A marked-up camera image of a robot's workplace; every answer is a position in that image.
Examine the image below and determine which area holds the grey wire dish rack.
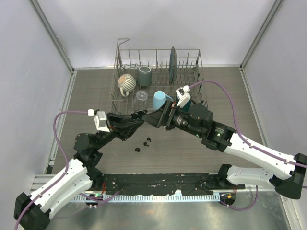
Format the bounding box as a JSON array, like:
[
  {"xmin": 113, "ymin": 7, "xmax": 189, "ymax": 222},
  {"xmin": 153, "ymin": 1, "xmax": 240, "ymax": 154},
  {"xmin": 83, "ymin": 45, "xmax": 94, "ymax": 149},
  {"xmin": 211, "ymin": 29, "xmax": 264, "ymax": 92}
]
[{"xmin": 110, "ymin": 38, "xmax": 204, "ymax": 115}]

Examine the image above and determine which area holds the white slotted cable duct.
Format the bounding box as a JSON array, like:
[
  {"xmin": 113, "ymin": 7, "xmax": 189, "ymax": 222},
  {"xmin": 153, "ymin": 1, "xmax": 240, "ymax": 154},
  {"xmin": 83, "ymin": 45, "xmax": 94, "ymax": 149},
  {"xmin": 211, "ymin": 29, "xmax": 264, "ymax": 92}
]
[{"xmin": 74, "ymin": 193, "xmax": 221, "ymax": 203}]

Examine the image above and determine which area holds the striped beige mug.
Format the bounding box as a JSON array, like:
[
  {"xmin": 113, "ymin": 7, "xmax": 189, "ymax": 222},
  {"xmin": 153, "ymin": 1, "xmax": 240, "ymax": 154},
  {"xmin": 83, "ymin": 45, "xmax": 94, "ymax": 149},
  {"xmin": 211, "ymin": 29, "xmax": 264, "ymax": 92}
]
[{"xmin": 118, "ymin": 74, "xmax": 137, "ymax": 97}]

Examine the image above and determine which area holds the purple cable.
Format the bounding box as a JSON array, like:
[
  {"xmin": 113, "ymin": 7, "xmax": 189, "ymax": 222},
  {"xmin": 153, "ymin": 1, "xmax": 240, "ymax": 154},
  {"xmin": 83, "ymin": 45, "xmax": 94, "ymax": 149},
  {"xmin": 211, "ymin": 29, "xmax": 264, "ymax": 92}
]
[
  {"xmin": 14, "ymin": 109, "xmax": 120, "ymax": 230},
  {"xmin": 189, "ymin": 80, "xmax": 307, "ymax": 211}
]

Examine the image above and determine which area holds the light blue mug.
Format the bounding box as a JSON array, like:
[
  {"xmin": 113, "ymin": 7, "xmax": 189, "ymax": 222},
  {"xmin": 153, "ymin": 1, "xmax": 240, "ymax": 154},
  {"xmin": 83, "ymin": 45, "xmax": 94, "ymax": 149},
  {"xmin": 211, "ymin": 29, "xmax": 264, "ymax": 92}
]
[{"xmin": 152, "ymin": 91, "xmax": 173, "ymax": 110}]

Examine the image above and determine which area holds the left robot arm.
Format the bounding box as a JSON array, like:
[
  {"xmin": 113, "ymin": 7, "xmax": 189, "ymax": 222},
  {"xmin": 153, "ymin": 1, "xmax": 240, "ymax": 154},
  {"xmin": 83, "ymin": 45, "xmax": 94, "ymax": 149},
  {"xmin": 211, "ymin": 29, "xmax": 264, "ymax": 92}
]
[{"xmin": 14, "ymin": 109, "xmax": 147, "ymax": 230}]

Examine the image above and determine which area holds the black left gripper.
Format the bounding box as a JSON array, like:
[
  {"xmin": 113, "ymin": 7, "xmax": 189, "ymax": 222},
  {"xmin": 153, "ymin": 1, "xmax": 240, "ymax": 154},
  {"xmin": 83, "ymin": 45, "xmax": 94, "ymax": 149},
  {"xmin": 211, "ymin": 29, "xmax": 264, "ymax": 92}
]
[{"xmin": 93, "ymin": 112, "xmax": 143, "ymax": 151}]

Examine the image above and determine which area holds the grey ceramic cup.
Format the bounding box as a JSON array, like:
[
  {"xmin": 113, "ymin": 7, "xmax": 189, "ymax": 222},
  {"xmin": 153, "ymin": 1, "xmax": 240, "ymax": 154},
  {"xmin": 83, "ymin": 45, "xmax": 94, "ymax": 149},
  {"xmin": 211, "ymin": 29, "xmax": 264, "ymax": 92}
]
[{"xmin": 137, "ymin": 66, "xmax": 152, "ymax": 87}]

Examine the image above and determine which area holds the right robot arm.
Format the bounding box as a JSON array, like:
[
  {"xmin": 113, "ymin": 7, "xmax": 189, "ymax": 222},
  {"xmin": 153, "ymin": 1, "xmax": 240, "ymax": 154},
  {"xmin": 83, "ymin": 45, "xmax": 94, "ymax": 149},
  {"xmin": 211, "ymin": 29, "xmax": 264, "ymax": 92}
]
[{"xmin": 142, "ymin": 101, "xmax": 307, "ymax": 200}]

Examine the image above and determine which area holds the clear drinking glass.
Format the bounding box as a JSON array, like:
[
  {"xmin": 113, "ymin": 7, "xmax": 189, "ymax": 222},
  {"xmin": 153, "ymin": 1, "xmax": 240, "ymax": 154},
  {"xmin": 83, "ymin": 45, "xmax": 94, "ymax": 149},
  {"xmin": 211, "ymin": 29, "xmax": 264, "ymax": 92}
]
[{"xmin": 133, "ymin": 90, "xmax": 148, "ymax": 111}]

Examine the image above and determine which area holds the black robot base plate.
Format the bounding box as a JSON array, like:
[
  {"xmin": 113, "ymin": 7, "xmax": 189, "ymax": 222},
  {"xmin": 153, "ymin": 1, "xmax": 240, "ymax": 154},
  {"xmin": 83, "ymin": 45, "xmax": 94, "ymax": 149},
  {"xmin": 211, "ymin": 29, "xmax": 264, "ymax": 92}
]
[{"xmin": 90, "ymin": 173, "xmax": 238, "ymax": 196}]

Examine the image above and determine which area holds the dark green mug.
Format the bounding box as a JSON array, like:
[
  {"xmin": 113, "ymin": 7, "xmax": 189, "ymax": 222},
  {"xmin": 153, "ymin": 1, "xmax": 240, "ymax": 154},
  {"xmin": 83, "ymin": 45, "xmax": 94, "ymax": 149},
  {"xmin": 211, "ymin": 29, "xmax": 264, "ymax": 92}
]
[{"xmin": 175, "ymin": 95, "xmax": 191, "ymax": 112}]

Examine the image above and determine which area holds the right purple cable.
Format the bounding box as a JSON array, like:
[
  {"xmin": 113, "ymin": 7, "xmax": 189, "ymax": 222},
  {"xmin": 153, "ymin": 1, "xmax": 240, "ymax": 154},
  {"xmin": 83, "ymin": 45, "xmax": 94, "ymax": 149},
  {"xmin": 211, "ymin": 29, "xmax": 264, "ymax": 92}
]
[{"xmin": 189, "ymin": 80, "xmax": 307, "ymax": 211}]

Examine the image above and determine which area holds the black earbud charging case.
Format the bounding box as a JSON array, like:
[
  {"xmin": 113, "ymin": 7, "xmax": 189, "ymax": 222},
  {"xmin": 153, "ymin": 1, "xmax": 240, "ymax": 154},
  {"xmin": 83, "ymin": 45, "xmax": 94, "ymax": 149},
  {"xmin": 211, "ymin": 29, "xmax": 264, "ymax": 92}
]
[{"xmin": 130, "ymin": 110, "xmax": 148, "ymax": 120}]

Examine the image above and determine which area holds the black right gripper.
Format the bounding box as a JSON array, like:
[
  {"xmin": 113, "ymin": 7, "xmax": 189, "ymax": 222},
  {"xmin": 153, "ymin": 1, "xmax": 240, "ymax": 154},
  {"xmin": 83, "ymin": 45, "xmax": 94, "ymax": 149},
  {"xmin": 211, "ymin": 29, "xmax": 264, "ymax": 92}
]
[{"xmin": 142, "ymin": 100, "xmax": 203, "ymax": 138}]

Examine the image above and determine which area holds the dark teal plate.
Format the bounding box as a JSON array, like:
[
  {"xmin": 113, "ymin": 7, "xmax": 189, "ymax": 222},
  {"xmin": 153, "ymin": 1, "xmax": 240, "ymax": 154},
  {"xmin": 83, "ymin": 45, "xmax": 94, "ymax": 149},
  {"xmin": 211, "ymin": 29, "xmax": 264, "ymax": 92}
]
[{"xmin": 169, "ymin": 47, "xmax": 177, "ymax": 84}]

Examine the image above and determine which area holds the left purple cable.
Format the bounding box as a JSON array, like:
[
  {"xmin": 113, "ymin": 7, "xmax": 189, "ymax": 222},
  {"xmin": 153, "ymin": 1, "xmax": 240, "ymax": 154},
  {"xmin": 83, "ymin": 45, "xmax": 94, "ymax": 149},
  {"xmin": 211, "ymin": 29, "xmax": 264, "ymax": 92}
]
[{"xmin": 14, "ymin": 109, "xmax": 120, "ymax": 230}]

